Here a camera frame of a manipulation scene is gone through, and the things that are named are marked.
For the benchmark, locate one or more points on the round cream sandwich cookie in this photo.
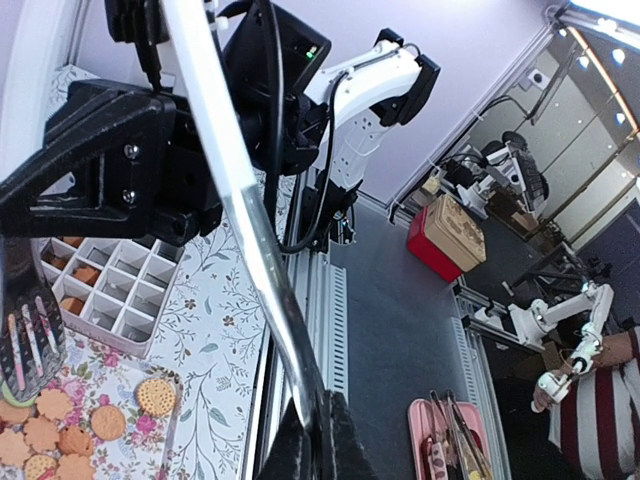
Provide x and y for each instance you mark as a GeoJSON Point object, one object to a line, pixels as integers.
{"type": "Point", "coordinates": [156, 397]}

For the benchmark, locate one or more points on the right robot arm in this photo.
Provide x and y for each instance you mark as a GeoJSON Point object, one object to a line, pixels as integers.
{"type": "Point", "coordinates": [290, 106]}

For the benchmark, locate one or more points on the pink tool tray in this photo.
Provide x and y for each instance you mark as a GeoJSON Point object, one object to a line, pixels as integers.
{"type": "Point", "coordinates": [448, 439]}

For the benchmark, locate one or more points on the floral cookie tray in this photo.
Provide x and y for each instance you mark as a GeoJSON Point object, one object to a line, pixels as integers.
{"type": "Point", "coordinates": [95, 375]}

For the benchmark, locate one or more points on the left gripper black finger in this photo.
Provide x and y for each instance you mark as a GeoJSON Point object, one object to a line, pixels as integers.
{"type": "Point", "coordinates": [332, 450]}

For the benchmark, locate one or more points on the red storage box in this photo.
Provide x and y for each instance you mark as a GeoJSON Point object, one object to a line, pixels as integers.
{"type": "Point", "coordinates": [446, 239]}

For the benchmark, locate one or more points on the front aluminium rail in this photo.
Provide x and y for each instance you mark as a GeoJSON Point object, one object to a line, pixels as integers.
{"type": "Point", "coordinates": [321, 290]}

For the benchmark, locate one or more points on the person in striped shirt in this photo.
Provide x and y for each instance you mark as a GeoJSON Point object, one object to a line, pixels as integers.
{"type": "Point", "coordinates": [596, 425]}

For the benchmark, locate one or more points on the floral tablecloth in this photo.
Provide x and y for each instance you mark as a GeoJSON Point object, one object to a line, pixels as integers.
{"type": "Point", "coordinates": [211, 333]}

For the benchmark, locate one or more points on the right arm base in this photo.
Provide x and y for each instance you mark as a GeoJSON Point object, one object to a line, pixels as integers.
{"type": "Point", "coordinates": [336, 219]}

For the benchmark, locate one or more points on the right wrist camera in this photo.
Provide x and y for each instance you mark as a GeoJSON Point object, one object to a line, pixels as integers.
{"type": "Point", "coordinates": [136, 21]}

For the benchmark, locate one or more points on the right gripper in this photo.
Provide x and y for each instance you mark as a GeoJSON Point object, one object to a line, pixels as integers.
{"type": "Point", "coordinates": [118, 161]}

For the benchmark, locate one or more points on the metal tongs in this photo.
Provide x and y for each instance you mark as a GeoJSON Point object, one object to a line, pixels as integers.
{"type": "Point", "coordinates": [187, 65]}

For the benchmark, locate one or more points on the compartment tin box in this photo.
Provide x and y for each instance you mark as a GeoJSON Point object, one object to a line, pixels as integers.
{"type": "Point", "coordinates": [112, 290]}

